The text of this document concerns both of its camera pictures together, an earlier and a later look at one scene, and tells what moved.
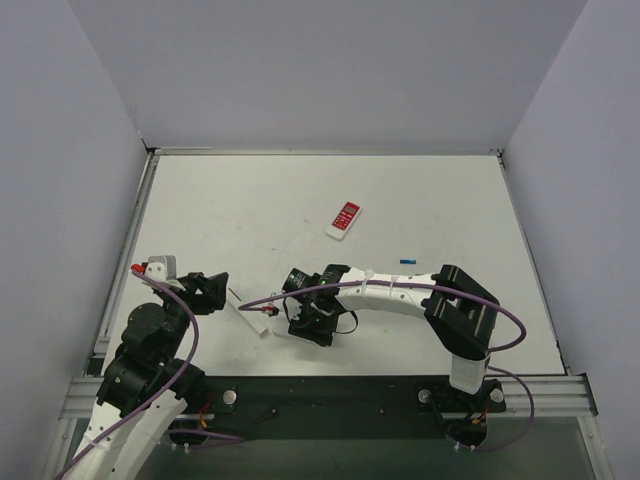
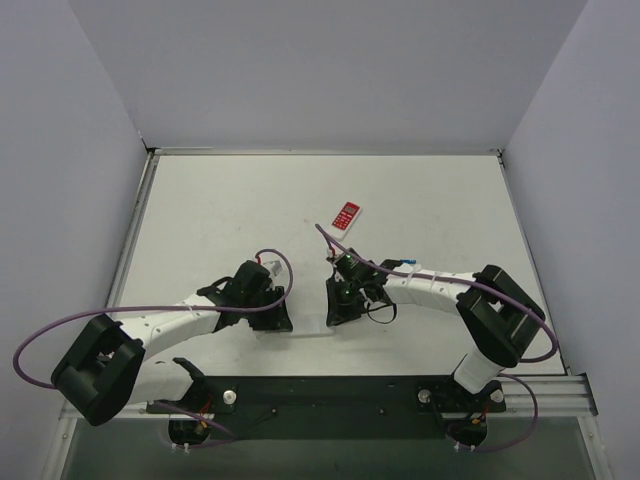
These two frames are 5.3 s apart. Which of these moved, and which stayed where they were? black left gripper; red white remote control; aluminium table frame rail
Moved: black left gripper
Stayed: aluminium table frame rail; red white remote control
